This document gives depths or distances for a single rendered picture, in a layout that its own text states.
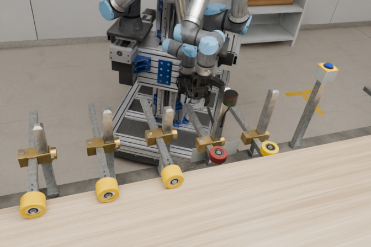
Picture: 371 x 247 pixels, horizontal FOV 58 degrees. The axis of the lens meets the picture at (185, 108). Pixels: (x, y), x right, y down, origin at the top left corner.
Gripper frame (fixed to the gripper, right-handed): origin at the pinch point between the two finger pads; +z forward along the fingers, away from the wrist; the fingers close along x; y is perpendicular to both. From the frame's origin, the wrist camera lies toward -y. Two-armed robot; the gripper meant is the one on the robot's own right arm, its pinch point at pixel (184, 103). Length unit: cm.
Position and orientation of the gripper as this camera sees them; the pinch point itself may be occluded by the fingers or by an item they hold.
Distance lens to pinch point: 183.9
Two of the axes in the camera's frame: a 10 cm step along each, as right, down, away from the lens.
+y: -3.2, -6.2, 7.2
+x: -9.4, 1.3, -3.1
